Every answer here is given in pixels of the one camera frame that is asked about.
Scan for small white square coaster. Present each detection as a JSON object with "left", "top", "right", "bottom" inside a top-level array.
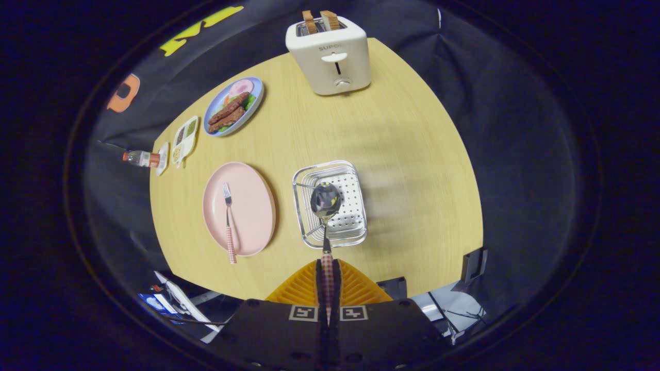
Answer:
[{"left": 156, "top": 142, "right": 170, "bottom": 177}]

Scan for black floor cables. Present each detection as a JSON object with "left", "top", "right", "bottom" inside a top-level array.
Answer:
[{"left": 428, "top": 291, "right": 485, "bottom": 341}]

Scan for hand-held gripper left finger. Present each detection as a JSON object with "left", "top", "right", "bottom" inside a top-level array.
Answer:
[{"left": 222, "top": 259, "right": 329, "bottom": 371}]

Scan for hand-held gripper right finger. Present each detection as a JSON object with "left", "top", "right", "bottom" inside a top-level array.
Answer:
[{"left": 328, "top": 259, "right": 439, "bottom": 371}]

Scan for white flat device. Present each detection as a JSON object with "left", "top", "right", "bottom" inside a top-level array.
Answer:
[{"left": 154, "top": 271, "right": 222, "bottom": 333}]

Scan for pink plate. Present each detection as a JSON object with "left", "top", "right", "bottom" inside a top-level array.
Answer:
[{"left": 202, "top": 162, "right": 276, "bottom": 257}]

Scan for fork with red checkered handle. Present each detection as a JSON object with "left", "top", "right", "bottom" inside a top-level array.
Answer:
[{"left": 222, "top": 182, "right": 237, "bottom": 264}]

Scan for white compartment seasoning dish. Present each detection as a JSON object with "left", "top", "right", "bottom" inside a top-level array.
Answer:
[{"left": 171, "top": 116, "right": 199, "bottom": 169}]

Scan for blue plate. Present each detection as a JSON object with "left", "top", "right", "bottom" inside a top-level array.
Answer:
[{"left": 203, "top": 77, "right": 265, "bottom": 137}]

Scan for spoon with red checkered handle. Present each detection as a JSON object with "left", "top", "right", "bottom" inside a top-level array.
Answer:
[{"left": 310, "top": 181, "right": 341, "bottom": 328}]

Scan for brown sausage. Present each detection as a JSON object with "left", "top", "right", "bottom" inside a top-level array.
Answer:
[
  {"left": 209, "top": 106, "right": 245, "bottom": 133},
  {"left": 208, "top": 92, "right": 250, "bottom": 126}
]

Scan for metal wire basket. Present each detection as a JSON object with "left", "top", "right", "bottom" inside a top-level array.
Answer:
[{"left": 292, "top": 160, "right": 368, "bottom": 249}]

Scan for black table clamp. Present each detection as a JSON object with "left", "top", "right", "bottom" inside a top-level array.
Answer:
[
  {"left": 460, "top": 247, "right": 488, "bottom": 283},
  {"left": 376, "top": 277, "right": 408, "bottom": 300}
]

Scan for pink ham slice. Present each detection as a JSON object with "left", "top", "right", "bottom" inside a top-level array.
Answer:
[{"left": 228, "top": 79, "right": 254, "bottom": 98}]

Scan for blue flat object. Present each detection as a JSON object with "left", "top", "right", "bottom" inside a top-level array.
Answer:
[{"left": 138, "top": 293, "right": 178, "bottom": 316}]

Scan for white toaster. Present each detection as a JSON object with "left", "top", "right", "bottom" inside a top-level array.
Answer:
[{"left": 285, "top": 15, "right": 372, "bottom": 96}]

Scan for clear bottle with red cap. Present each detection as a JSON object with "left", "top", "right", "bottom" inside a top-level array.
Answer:
[{"left": 123, "top": 150, "right": 161, "bottom": 168}]

